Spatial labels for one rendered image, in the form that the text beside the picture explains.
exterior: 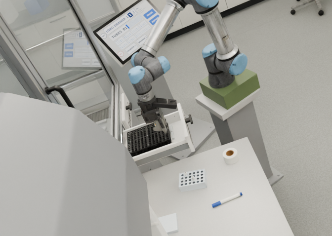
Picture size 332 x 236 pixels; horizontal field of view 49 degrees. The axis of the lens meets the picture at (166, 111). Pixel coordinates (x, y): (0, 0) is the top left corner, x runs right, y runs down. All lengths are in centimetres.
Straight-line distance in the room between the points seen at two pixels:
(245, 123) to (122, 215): 161
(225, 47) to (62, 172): 132
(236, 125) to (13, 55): 142
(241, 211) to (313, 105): 173
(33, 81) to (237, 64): 106
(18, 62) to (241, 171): 106
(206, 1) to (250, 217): 93
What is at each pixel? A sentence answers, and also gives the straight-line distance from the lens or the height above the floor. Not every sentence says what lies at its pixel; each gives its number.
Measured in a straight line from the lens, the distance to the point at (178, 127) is 194.
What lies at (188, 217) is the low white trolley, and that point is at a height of 76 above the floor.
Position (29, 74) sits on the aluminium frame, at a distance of 117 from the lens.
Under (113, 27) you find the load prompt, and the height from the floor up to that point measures 115.
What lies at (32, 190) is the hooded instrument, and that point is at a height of 167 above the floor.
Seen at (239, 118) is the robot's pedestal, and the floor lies 63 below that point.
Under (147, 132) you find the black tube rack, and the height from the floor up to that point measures 90.
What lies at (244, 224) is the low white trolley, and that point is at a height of 76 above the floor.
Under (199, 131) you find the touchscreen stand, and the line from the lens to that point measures 313.
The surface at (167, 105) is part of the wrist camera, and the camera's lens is 166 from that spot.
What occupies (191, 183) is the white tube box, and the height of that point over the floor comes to 80.
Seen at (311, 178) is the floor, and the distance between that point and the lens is 262.
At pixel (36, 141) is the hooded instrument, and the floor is 168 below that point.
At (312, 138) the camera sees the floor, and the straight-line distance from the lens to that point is 287.
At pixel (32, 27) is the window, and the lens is 141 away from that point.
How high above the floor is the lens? 201
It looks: 34 degrees down
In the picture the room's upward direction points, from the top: 24 degrees counter-clockwise
